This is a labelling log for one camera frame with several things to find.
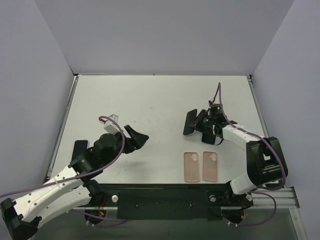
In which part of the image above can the pink phone case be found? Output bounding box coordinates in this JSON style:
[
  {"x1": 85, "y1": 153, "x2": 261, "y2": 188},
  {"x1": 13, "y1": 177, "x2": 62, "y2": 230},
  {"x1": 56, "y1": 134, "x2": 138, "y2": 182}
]
[{"x1": 202, "y1": 151, "x2": 219, "y2": 182}]

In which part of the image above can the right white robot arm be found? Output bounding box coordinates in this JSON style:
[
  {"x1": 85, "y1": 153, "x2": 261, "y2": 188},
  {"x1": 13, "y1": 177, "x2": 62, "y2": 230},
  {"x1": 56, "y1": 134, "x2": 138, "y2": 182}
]
[{"x1": 183, "y1": 102, "x2": 288, "y2": 205}]

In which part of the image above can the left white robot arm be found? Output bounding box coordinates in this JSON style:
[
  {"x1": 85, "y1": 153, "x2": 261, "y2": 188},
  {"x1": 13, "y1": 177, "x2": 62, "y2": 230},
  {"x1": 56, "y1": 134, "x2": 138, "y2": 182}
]
[{"x1": 0, "y1": 125, "x2": 149, "y2": 240}]

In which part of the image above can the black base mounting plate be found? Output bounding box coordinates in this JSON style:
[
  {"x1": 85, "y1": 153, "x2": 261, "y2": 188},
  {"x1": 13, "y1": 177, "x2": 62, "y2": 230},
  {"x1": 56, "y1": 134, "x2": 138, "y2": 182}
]
[{"x1": 85, "y1": 183, "x2": 253, "y2": 221}]

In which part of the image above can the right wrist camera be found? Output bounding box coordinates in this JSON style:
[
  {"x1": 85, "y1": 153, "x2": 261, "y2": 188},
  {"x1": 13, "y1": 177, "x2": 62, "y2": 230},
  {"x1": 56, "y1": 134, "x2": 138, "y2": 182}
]
[{"x1": 208, "y1": 99, "x2": 217, "y2": 107}]

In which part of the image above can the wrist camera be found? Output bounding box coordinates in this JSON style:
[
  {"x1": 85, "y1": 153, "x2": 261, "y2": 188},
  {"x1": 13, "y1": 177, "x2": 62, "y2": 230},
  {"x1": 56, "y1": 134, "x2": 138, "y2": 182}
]
[
  {"x1": 208, "y1": 99, "x2": 217, "y2": 107},
  {"x1": 101, "y1": 114, "x2": 119, "y2": 134}
]

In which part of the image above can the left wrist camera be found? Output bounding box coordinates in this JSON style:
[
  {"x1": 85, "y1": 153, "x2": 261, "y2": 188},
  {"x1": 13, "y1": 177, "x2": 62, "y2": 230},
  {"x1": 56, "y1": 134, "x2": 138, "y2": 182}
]
[{"x1": 101, "y1": 114, "x2": 119, "y2": 134}]

